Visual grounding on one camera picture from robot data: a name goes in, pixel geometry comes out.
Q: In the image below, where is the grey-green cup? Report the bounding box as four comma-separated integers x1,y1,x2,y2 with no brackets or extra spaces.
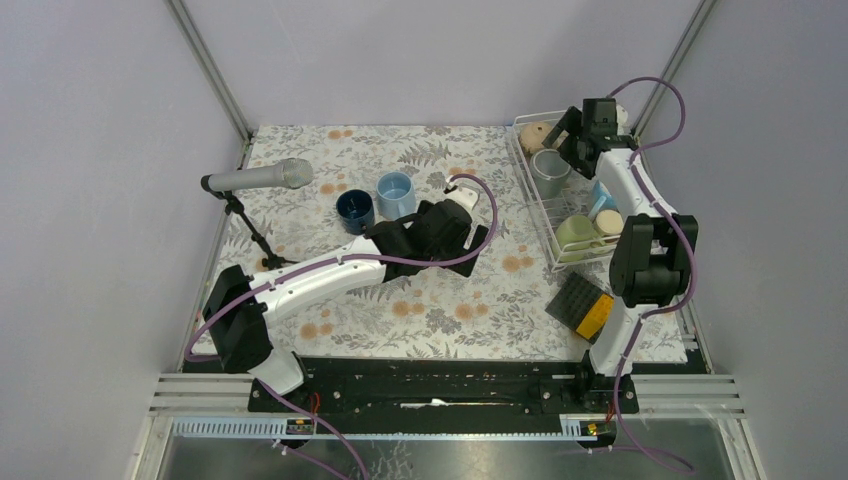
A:
529,149,572,200

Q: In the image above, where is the light blue cup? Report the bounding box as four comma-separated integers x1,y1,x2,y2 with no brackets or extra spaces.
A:
376,172,418,221

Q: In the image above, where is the white and blue cup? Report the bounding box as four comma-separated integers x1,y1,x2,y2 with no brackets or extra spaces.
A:
587,181,617,220

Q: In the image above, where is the dark blue cup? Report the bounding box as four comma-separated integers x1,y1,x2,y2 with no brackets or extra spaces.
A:
336,189,375,235

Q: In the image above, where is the silver microphone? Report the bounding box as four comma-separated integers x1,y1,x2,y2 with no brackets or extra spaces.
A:
200,158,314,194

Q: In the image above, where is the black tripod mic stand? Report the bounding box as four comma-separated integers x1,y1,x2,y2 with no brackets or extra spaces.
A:
221,191,295,270

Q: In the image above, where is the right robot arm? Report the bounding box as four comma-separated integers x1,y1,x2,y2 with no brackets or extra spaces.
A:
543,97,698,412

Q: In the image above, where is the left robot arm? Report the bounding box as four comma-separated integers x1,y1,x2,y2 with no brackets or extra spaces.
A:
202,200,493,411

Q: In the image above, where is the beige ribbed cup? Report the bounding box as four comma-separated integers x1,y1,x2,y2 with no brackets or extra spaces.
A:
518,122,552,155

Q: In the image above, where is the cream cup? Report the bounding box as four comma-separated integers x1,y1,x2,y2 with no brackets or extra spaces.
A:
593,209,624,242

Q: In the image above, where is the light green cup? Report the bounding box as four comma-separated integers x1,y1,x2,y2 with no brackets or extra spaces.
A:
553,215,598,263

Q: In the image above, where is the dark grey building plate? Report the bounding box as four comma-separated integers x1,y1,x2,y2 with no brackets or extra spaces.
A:
545,272,608,333

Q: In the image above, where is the floral table mat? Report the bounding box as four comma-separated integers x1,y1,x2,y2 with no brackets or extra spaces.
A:
190,125,690,364

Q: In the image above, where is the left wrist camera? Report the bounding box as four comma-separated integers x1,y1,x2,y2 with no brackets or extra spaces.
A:
445,185,480,214

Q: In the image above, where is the white wire dish rack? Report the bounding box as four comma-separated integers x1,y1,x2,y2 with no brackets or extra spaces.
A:
507,111,656,272

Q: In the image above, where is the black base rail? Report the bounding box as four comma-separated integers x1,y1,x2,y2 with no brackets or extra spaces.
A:
180,354,710,439

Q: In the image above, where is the right aluminium frame post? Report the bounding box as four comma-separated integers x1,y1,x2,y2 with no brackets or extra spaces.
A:
632,0,720,136

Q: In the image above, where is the aluminium frame post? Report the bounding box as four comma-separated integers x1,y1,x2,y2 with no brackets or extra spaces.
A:
632,0,720,136
164,0,253,143

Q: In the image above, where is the white cable duct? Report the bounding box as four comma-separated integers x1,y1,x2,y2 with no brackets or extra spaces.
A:
172,413,621,443

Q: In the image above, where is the left aluminium frame post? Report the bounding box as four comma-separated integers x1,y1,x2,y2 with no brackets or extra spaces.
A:
164,0,253,143

